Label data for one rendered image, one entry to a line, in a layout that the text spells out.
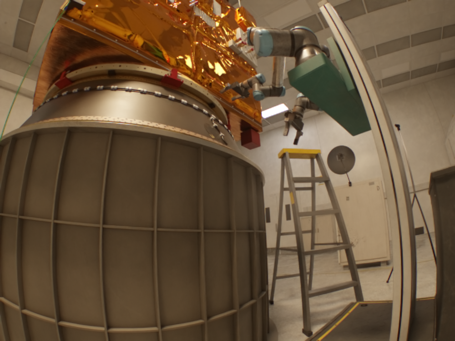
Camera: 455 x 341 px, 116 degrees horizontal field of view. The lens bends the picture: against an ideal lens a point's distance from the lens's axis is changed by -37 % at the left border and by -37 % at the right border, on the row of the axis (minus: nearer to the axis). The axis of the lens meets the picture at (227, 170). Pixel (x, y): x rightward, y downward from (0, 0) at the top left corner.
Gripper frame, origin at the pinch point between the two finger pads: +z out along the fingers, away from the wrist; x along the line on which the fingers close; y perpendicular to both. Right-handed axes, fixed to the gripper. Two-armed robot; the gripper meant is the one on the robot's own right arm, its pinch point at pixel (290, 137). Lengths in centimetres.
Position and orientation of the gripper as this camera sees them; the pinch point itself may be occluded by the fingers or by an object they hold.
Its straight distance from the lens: 141.5
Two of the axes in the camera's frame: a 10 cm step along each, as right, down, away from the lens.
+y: 6.6, 1.6, -7.4
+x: 6.7, 3.2, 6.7
